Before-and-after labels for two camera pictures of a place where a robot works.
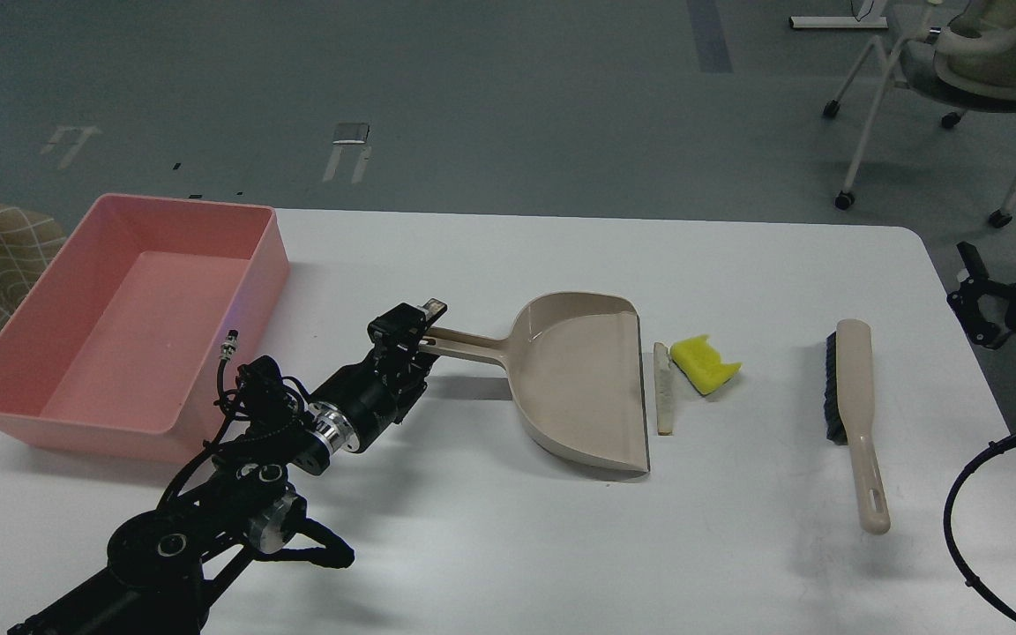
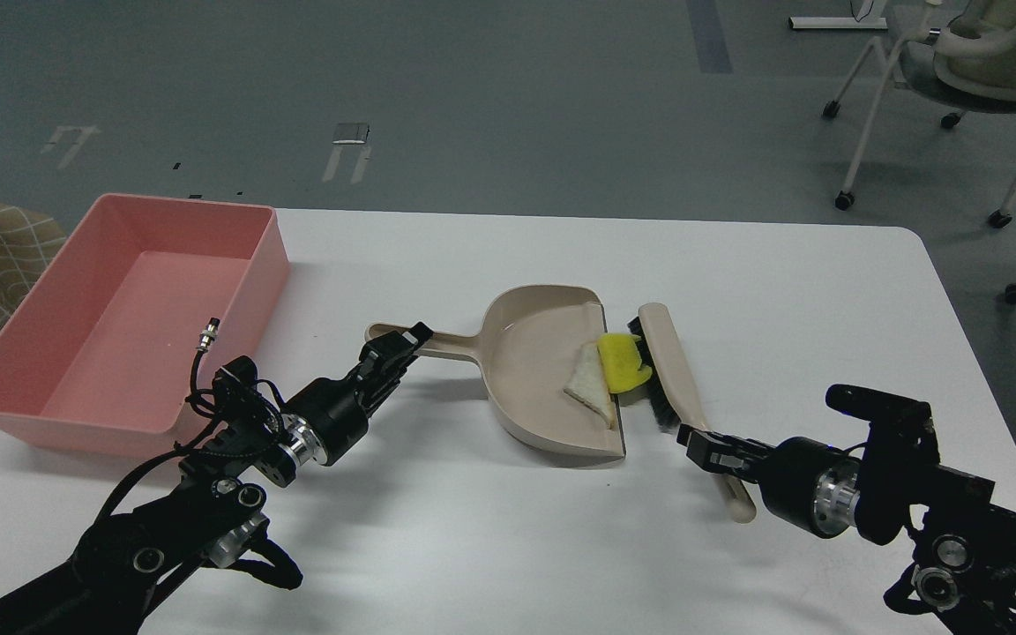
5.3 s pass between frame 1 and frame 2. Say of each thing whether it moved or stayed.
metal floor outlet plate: stayed
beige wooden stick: moved
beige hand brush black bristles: moved
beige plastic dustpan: moved
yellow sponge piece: moved
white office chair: stayed
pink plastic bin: stayed
